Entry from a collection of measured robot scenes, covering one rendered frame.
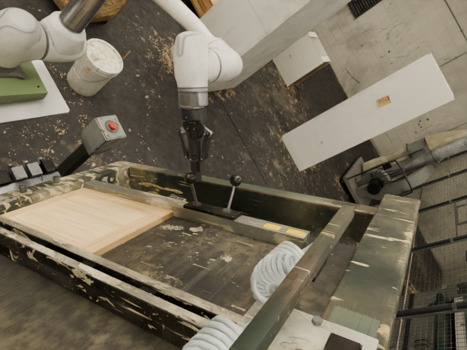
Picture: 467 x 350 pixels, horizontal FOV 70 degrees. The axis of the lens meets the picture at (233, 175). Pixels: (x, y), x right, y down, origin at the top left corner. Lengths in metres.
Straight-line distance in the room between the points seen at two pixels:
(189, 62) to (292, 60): 5.11
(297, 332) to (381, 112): 4.13
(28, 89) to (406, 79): 3.83
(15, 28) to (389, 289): 1.45
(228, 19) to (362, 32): 5.88
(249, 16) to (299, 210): 2.48
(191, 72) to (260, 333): 0.79
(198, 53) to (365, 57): 8.13
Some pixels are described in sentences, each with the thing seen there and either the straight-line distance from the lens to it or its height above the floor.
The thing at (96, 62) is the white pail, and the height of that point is 0.36.
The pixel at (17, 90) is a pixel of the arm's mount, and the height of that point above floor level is 0.81.
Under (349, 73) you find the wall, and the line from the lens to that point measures 9.09.
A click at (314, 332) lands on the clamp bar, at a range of 0.56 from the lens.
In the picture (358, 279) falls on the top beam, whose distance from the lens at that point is 0.70.
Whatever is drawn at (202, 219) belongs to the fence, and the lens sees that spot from 1.10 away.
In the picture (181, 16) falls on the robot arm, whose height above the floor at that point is 1.62.
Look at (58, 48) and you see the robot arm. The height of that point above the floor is 1.02.
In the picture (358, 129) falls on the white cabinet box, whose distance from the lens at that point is 4.63.
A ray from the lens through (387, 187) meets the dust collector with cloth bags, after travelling 6.26.
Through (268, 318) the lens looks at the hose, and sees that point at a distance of 0.33.
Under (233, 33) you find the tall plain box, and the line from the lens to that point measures 3.48.
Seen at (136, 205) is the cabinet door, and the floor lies 1.18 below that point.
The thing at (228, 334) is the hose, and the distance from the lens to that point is 0.38.
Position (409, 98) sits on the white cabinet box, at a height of 1.67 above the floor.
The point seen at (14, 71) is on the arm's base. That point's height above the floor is 0.84.
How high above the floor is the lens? 2.17
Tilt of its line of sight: 36 degrees down
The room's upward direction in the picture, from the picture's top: 62 degrees clockwise
